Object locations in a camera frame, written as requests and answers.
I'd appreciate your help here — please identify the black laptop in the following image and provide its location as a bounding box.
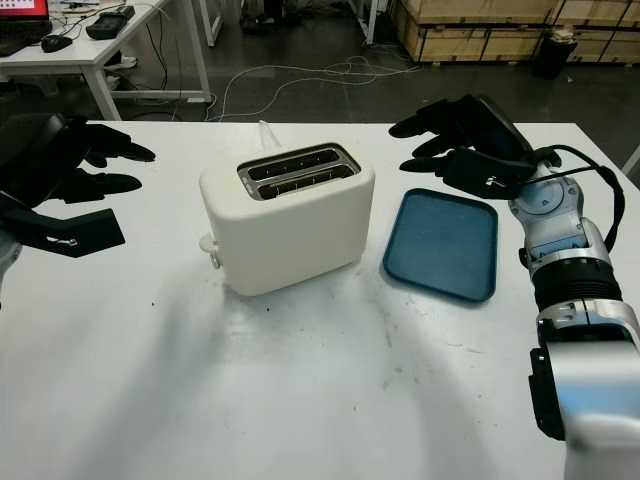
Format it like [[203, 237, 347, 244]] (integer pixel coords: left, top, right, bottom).
[[0, 0, 52, 58]]

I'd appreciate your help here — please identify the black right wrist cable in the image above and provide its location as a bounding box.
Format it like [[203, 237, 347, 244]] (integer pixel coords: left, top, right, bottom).
[[529, 144, 627, 252]]

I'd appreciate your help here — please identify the white side table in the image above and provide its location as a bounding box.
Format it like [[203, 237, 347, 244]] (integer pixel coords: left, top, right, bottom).
[[621, 144, 640, 177]]

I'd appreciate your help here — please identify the blue plastic tray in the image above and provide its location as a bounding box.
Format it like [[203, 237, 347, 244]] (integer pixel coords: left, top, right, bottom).
[[381, 186, 501, 307]]

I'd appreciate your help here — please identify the white table frame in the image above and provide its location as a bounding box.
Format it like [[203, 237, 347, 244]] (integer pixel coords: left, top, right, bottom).
[[192, 0, 224, 50], [347, 0, 387, 50]]

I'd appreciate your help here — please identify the black handheld controller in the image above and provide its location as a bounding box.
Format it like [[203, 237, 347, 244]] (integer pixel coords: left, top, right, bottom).
[[84, 4, 137, 41]]

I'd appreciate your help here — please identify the black stand base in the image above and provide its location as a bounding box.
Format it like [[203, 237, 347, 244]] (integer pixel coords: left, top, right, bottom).
[[240, 0, 287, 36]]

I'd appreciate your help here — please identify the white office desk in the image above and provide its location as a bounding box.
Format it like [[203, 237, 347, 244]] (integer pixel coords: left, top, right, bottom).
[[0, 0, 212, 122]]

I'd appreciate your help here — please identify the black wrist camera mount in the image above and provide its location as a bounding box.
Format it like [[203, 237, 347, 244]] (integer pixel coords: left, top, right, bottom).
[[434, 147, 552, 202], [0, 191, 127, 260]]

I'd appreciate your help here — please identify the black trash bin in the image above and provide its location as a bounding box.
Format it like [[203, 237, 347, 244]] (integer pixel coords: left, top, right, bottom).
[[530, 26, 578, 81]]

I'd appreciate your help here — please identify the black computer mouse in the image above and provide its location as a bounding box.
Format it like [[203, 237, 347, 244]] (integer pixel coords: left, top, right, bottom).
[[39, 34, 73, 54]]

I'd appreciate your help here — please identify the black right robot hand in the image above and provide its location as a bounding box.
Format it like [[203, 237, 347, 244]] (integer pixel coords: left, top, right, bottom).
[[388, 93, 534, 174]]

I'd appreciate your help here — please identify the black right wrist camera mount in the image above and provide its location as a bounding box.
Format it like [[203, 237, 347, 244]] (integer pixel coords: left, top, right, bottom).
[[434, 147, 552, 202]]

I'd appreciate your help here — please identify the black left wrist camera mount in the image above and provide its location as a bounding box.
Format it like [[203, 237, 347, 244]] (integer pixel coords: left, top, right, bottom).
[[0, 191, 127, 260]]

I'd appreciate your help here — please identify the white floor cable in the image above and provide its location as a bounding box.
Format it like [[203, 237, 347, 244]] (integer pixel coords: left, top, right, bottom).
[[206, 54, 427, 125]]

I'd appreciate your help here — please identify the white toaster power cord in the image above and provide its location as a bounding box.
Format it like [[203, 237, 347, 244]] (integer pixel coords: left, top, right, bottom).
[[256, 120, 282, 151]]

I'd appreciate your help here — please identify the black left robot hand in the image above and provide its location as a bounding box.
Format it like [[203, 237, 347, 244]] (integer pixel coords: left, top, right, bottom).
[[0, 112, 158, 207]]

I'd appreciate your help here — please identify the white two-slot toaster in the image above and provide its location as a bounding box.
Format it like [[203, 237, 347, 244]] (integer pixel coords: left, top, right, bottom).
[[197, 141, 377, 299]]

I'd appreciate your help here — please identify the wooden crate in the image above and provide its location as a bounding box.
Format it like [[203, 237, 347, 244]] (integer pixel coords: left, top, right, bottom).
[[567, 28, 640, 65], [553, 0, 640, 32], [401, 22, 550, 63], [390, 0, 564, 28]]

